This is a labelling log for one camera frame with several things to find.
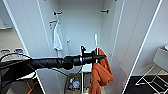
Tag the black wardrobe hook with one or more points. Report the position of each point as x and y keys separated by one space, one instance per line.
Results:
x=57 y=13
x=105 y=11

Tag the white wardrobe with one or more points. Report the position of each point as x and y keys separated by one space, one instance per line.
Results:
x=80 y=26

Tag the black equipment with white lines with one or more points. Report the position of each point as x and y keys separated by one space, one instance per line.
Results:
x=146 y=83

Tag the small blue item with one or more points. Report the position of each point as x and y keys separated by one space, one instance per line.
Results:
x=70 y=87

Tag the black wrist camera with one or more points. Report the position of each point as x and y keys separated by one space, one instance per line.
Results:
x=82 y=50

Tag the white wardrobe door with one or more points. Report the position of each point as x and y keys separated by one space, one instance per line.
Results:
x=23 y=26
x=136 y=33

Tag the pale grey cabinet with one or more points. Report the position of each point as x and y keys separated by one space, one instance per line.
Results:
x=161 y=58

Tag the orange and black equipment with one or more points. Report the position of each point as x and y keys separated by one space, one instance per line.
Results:
x=33 y=88

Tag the orange bar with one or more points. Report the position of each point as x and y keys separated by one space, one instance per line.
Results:
x=53 y=22

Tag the white bag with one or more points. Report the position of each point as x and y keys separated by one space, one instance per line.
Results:
x=76 y=84

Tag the white wardrobe shelf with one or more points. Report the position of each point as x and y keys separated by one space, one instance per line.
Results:
x=87 y=69

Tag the brown storage basket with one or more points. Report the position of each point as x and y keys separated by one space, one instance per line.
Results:
x=73 y=83

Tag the orange hoodie with white print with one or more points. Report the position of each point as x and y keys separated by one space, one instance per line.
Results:
x=101 y=73

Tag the white t-shirt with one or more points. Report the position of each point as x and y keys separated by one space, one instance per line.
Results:
x=57 y=38

